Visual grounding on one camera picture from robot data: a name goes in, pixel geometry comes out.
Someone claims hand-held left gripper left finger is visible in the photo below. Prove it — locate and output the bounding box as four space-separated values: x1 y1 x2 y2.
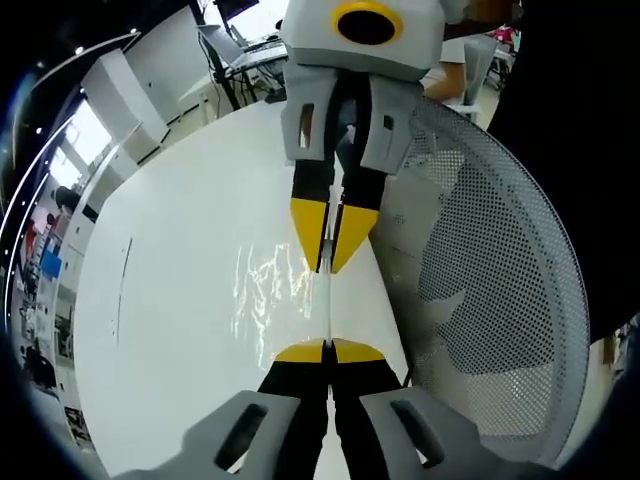
112 338 330 480

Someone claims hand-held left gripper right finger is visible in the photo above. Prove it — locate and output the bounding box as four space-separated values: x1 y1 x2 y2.
332 338 556 480

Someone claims clear plastic food packaging bag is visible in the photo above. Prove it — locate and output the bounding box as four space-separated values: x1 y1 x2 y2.
228 238 337 372

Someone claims white perforated mesh basket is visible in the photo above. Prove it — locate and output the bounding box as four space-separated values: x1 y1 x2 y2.
368 93 593 472

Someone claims black tripod stand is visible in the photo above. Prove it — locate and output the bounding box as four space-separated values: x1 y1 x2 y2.
199 0 254 114

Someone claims white desk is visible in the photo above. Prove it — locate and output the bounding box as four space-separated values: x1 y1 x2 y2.
178 58 284 117

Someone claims grey laptop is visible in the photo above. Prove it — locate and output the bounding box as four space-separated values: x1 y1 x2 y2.
197 23 290 70

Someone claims person's dark clothing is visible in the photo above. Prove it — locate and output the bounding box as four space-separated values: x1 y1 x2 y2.
485 0 640 347

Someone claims white square pillar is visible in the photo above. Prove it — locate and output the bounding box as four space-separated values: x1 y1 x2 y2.
80 48 172 167

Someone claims blue board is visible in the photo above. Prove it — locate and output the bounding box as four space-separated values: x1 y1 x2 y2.
38 246 65 280

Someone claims table cable slot cover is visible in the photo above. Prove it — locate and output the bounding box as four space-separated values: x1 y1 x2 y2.
111 236 135 347

